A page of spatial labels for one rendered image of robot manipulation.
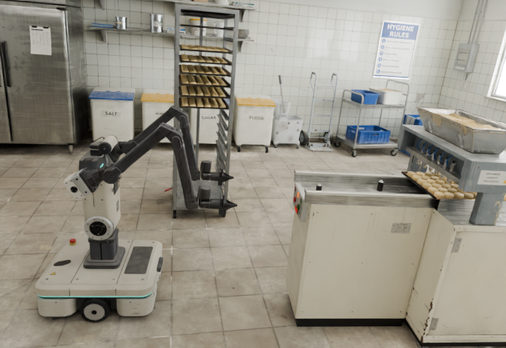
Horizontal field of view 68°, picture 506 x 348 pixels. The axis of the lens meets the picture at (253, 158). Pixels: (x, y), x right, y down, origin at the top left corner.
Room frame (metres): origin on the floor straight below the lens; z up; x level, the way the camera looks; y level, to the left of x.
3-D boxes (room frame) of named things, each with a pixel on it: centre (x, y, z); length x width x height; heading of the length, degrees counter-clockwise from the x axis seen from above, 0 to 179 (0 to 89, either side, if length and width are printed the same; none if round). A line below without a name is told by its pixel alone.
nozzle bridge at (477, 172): (2.09, -1.16, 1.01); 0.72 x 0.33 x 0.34; 7
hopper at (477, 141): (2.09, -1.16, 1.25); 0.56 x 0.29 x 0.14; 7
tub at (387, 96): (5.85, -1.94, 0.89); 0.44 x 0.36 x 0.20; 21
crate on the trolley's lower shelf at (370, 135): (5.79, -1.77, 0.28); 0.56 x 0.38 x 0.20; 111
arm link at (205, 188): (1.87, 0.27, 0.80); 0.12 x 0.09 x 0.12; 99
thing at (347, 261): (2.03, -0.65, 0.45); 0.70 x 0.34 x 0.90; 97
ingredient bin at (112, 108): (5.07, 1.96, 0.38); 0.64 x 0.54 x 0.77; 15
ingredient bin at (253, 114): (5.50, 0.06, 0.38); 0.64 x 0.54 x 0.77; 10
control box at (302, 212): (1.99, -0.29, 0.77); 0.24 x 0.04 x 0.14; 7
